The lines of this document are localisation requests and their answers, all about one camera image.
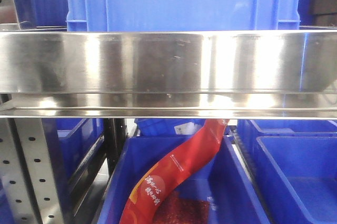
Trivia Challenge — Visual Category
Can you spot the blue bin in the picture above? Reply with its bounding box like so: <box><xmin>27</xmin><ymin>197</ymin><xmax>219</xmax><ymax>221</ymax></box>
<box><xmin>237</xmin><ymin>120</ymin><xmax>336</xmax><ymax>223</ymax></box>
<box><xmin>56</xmin><ymin>118</ymin><xmax>104</xmax><ymax>178</ymax></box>
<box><xmin>98</xmin><ymin>135</ymin><xmax>270</xmax><ymax>223</ymax></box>

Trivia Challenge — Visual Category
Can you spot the perforated steel upright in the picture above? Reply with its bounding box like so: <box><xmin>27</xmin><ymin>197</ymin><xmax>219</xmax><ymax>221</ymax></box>
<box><xmin>1</xmin><ymin>119</ymin><xmax>72</xmax><ymax>223</ymax></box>

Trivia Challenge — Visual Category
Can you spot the blue bin centre bottom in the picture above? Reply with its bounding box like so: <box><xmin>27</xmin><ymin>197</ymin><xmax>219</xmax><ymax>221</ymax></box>
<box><xmin>98</xmin><ymin>135</ymin><xmax>270</xmax><ymax>223</ymax></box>

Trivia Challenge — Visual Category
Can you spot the blue bin left bottom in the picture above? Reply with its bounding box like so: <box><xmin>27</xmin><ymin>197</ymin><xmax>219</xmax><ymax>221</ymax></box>
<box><xmin>56</xmin><ymin>118</ymin><xmax>104</xmax><ymax>178</ymax></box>

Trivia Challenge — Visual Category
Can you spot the blue bin right bottom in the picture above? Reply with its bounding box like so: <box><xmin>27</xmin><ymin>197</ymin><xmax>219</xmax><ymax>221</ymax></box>
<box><xmin>237</xmin><ymin>120</ymin><xmax>336</xmax><ymax>223</ymax></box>

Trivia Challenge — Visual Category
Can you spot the stainless steel shelf rail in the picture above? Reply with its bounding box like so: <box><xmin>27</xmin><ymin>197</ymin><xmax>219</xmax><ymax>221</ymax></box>
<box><xmin>1</xmin><ymin>30</ymin><xmax>336</xmax><ymax>119</ymax></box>

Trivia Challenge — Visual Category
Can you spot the red snack bag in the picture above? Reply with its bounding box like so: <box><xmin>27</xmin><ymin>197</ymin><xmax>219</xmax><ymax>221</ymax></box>
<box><xmin>120</xmin><ymin>119</ymin><xmax>229</xmax><ymax>223</ymax></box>

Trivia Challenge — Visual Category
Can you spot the large blue crate on shelf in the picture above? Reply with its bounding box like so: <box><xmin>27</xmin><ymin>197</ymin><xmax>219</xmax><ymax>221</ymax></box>
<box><xmin>67</xmin><ymin>0</ymin><xmax>300</xmax><ymax>32</ymax></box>

